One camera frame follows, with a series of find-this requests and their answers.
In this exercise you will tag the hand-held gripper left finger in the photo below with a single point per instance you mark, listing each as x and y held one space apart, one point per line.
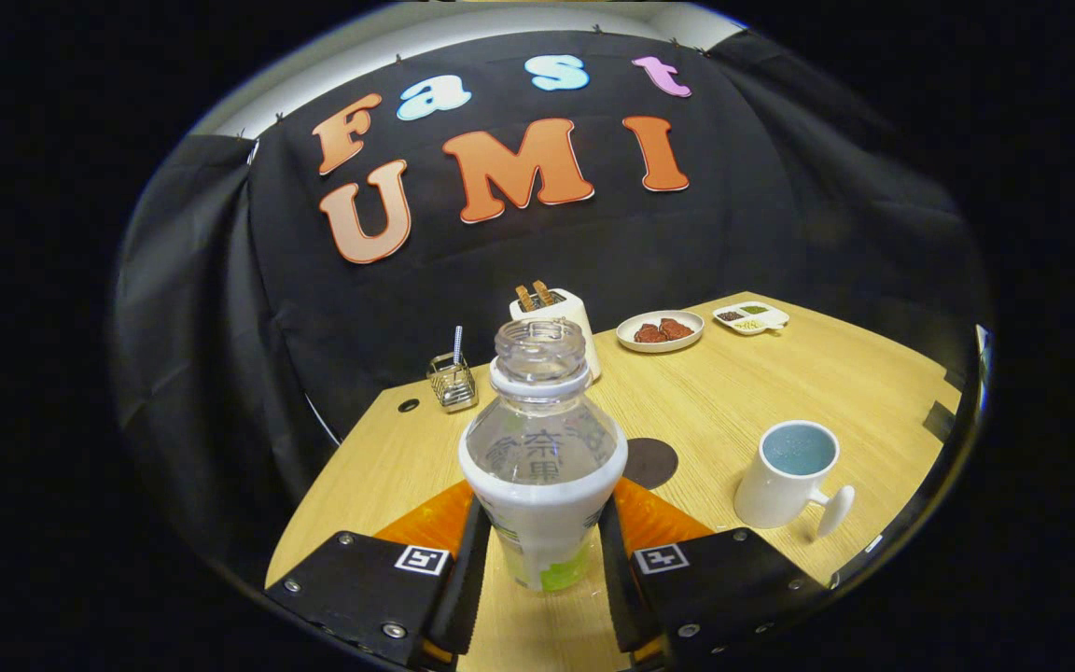
470 569

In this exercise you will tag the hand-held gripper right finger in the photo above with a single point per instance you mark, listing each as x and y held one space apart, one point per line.
617 579

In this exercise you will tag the clear plastic juice bottle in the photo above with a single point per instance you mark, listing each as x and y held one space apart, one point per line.
542 504

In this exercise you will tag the dark round coaster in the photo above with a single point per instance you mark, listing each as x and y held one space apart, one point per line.
651 462

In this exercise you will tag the white cup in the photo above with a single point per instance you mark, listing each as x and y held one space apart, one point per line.
775 495

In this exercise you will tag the wooden table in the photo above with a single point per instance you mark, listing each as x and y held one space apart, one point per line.
733 392

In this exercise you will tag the striped straw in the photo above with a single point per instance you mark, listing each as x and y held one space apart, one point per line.
457 343

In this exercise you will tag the round white plate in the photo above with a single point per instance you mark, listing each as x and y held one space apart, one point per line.
626 338

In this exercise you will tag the brown meat piece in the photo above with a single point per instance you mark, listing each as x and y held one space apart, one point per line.
649 333
676 328

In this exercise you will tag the white toaster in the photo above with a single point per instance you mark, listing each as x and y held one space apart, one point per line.
577 313

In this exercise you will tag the brown toast slice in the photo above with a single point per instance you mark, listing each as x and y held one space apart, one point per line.
525 297
543 292

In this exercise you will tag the divided white dish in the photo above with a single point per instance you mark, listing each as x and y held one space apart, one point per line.
750 317

